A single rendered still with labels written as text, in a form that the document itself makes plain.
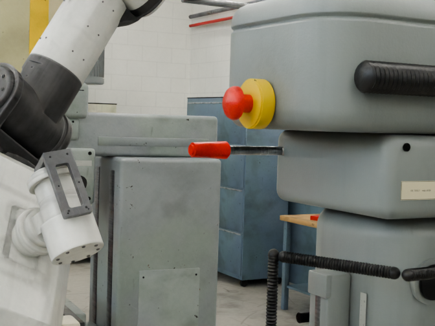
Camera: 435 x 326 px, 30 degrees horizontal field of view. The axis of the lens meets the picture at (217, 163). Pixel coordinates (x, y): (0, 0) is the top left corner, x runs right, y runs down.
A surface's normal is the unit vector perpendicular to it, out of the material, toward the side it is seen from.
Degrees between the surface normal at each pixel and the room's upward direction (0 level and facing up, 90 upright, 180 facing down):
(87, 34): 91
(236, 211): 90
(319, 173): 90
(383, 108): 90
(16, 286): 58
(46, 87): 81
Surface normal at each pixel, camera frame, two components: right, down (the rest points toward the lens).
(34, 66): -0.39, -0.46
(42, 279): 0.67, -0.47
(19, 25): 0.48, 0.06
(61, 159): 0.41, -0.44
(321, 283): -0.88, 0.00
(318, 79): -0.55, 0.03
